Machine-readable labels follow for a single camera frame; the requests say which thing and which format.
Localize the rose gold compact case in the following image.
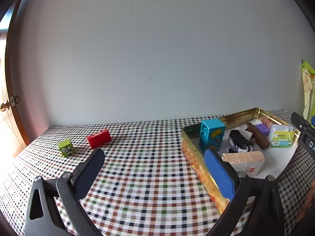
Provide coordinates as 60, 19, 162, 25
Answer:
262, 118, 272, 128

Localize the brown wooden door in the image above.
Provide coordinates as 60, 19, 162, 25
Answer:
1, 0, 30, 160

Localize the green patterned hanging cloth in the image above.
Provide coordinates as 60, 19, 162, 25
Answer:
301, 60, 315, 128

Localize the gold metal tin tray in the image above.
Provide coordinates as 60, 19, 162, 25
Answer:
182, 108, 300, 214

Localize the brass door knob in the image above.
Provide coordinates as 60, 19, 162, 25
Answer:
0, 100, 11, 112

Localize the white cork-top small box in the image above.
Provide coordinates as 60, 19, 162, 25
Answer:
221, 151, 265, 177

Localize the red toy brick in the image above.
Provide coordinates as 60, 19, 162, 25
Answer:
86, 129, 112, 149

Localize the white power adapter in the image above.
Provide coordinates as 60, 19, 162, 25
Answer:
249, 119, 262, 125

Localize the brown harmonica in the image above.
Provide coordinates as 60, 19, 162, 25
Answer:
246, 123, 271, 150

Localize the checkered tablecloth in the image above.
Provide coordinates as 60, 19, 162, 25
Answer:
0, 108, 315, 236

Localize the teal toy brick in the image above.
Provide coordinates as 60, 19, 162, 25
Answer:
199, 118, 226, 153

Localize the purple small block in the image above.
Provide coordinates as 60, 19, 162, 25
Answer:
255, 123, 269, 137

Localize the black hair claw clip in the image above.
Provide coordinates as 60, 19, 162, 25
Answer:
228, 129, 254, 153

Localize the green toy cube brick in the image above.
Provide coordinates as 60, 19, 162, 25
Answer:
58, 139, 75, 157

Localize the clear floss pick box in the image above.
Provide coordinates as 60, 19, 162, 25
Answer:
268, 124, 295, 148

